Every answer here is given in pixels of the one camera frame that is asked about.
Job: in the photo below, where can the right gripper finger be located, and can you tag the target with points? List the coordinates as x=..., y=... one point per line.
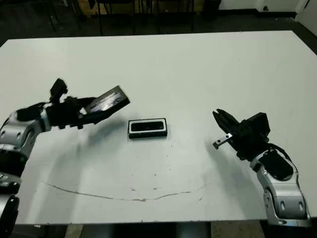
x=231, y=122
x=224, y=125

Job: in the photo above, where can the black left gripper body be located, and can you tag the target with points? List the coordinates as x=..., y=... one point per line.
x=64, y=116

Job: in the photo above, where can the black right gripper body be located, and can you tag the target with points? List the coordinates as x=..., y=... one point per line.
x=247, y=146

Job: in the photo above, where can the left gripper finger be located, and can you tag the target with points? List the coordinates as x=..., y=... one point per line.
x=99, y=117
x=84, y=101

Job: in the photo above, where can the black printed box lid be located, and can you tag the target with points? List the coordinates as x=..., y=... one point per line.
x=111, y=99

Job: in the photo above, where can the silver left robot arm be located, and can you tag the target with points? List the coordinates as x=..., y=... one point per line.
x=17, y=129

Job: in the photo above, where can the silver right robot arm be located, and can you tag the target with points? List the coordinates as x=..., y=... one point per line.
x=284, y=196

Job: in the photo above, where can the black box with white insert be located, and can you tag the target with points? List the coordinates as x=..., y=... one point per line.
x=148, y=136

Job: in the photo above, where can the grey chair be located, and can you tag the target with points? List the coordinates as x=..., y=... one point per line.
x=53, y=19

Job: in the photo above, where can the black office chair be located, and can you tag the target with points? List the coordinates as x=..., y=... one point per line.
x=192, y=17

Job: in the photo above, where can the black waste bin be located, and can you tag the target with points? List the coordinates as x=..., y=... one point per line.
x=211, y=10

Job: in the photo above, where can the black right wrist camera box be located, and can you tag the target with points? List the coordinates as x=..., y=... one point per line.
x=258, y=124

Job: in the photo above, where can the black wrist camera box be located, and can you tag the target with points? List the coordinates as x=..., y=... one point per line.
x=258, y=124
x=58, y=89

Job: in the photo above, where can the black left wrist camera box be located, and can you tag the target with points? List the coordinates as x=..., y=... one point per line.
x=58, y=89

